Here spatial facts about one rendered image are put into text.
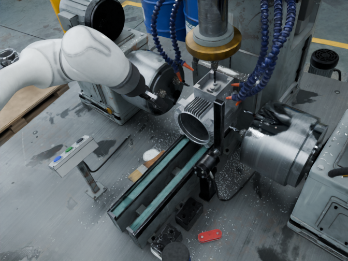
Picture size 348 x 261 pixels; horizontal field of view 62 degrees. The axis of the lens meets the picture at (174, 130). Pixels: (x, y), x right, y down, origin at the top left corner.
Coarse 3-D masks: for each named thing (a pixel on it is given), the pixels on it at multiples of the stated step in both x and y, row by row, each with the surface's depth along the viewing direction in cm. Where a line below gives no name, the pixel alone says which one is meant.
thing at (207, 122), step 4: (232, 92) 112; (236, 92) 111; (180, 108) 109; (180, 112) 109; (204, 120) 104; (208, 120) 103; (204, 124) 104; (208, 124) 103; (180, 132) 119; (204, 144) 113; (208, 144) 112
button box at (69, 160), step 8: (88, 136) 107; (72, 144) 108; (80, 144) 103; (88, 144) 105; (96, 144) 107; (64, 152) 105; (72, 152) 101; (80, 152) 103; (88, 152) 105; (64, 160) 100; (72, 160) 102; (80, 160) 103; (56, 168) 98; (64, 168) 100; (72, 168) 102; (64, 176) 100
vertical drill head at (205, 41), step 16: (208, 0) 81; (224, 0) 82; (208, 16) 84; (224, 16) 85; (192, 32) 96; (208, 32) 88; (224, 32) 89; (240, 32) 94; (192, 48) 91; (208, 48) 89; (224, 48) 88
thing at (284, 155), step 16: (256, 112) 105; (272, 112) 92; (288, 112) 92; (304, 112) 93; (256, 128) 91; (272, 128) 89; (288, 128) 88; (304, 128) 86; (320, 128) 88; (240, 144) 96; (256, 144) 91; (272, 144) 89; (288, 144) 86; (304, 144) 86; (320, 144) 91; (240, 160) 100; (256, 160) 93; (272, 160) 89; (288, 160) 86; (304, 160) 85; (272, 176) 93; (288, 176) 90
